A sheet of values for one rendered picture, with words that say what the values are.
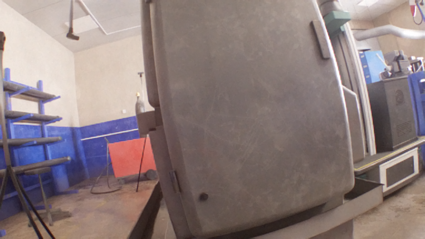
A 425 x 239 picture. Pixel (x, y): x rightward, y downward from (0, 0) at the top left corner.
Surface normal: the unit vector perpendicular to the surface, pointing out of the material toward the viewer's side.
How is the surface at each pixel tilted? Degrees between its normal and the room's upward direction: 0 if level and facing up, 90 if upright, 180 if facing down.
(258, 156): 90
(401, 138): 90
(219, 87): 90
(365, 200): 90
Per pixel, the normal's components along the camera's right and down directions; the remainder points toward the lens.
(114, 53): 0.15, -0.07
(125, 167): 0.47, -0.12
